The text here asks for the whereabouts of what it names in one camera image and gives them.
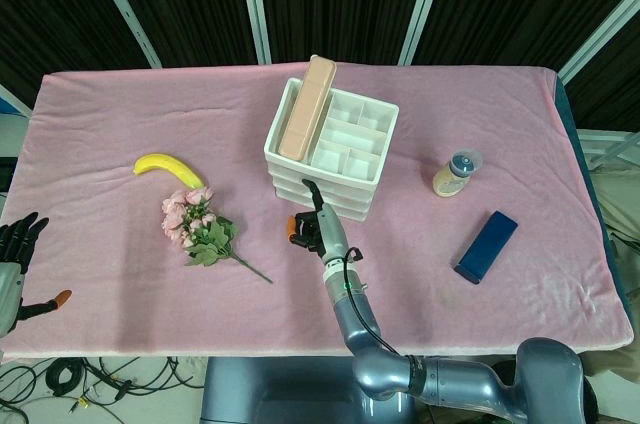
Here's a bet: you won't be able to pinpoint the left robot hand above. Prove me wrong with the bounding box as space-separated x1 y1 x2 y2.
0 212 72 340

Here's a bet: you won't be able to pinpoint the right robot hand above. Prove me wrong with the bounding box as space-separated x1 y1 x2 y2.
286 178 351 265

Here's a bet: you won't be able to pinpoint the clear plastic drawer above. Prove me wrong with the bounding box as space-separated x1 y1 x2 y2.
268 162 380 195

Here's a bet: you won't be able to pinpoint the white drawer organizer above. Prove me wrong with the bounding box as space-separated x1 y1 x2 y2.
263 76 401 223

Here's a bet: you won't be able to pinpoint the tan rectangular block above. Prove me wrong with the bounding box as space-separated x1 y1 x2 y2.
277 54 337 162

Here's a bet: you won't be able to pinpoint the pink artificial flower bouquet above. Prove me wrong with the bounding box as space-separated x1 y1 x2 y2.
160 186 275 285

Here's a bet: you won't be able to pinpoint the beige bottle with blue cap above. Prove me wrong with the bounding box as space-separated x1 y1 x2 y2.
431 148 484 198

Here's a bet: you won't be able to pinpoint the pink tablecloth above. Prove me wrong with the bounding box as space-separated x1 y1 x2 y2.
0 61 635 360

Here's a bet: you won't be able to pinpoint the navy blue box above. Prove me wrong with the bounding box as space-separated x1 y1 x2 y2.
454 210 519 286

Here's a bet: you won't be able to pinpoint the blue-grey robot torso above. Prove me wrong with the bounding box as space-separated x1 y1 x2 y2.
199 356 416 424

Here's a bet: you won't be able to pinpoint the yellow banana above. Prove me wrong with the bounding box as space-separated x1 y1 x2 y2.
132 153 205 190

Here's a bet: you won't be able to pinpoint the beige crumpled bag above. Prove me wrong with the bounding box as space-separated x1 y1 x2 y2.
592 163 640 251

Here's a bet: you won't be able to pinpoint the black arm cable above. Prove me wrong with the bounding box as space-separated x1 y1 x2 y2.
342 246 417 361

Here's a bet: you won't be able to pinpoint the black floor cables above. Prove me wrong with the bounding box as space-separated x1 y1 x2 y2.
0 356 201 424

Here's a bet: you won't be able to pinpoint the white frame post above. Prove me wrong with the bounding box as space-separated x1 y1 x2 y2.
236 0 273 65
397 0 454 67
558 0 640 84
80 0 163 69

